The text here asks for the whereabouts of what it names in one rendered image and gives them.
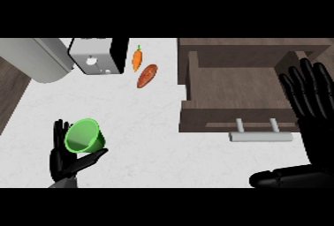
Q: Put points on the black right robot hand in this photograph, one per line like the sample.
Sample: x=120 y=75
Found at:
x=315 y=123

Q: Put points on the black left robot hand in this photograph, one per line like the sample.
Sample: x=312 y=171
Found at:
x=61 y=163

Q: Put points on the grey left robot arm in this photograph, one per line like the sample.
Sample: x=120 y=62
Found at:
x=66 y=183

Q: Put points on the green cup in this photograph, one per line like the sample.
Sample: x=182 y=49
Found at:
x=85 y=136

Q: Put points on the brown wooden drawer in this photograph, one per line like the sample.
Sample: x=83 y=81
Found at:
x=237 y=97

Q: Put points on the brown wooden cabinet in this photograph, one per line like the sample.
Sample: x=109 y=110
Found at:
x=261 y=48

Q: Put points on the brown sweet potato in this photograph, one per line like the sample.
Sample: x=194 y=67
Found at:
x=147 y=76

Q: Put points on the grey and black appliance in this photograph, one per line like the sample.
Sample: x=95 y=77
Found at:
x=100 y=56

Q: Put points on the orange carrot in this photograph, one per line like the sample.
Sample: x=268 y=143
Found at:
x=137 y=59

